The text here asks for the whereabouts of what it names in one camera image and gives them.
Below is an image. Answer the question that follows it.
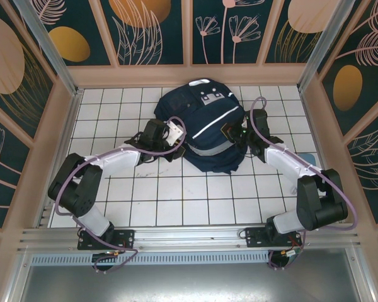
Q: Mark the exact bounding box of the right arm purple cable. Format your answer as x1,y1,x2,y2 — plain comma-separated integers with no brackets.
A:
248,96,357,271

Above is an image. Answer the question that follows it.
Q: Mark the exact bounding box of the aluminium frame post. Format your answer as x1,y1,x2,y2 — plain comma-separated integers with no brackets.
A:
14,0,84,97
297,0,355,92

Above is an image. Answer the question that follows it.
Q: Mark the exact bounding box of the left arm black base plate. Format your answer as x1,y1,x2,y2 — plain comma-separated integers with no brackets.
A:
77,228,135,251

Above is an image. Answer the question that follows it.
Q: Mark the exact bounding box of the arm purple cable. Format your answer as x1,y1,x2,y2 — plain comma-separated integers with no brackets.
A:
55,116,185,274
248,96,357,271

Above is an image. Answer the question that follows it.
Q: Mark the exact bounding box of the navy blue student backpack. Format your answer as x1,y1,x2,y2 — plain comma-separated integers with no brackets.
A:
153,79,249,174

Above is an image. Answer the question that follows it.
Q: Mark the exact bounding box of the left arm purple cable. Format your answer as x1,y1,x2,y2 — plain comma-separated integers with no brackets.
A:
55,116,185,274

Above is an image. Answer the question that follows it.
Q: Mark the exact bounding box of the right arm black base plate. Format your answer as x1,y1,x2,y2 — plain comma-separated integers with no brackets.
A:
245,226,304,249

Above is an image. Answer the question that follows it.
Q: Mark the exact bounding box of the long aluminium mounting rail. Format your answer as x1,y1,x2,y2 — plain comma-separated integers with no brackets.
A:
17,226,362,252

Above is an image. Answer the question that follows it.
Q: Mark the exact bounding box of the grey metal sheet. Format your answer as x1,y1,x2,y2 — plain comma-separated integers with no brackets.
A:
17,264,372,302

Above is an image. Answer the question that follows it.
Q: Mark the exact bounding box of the grey slotted cable duct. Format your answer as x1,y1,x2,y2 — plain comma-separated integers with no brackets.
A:
30,252,272,267

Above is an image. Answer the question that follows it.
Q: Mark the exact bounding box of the small green circuit board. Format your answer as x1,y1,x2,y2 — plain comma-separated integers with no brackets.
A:
282,247,304,262

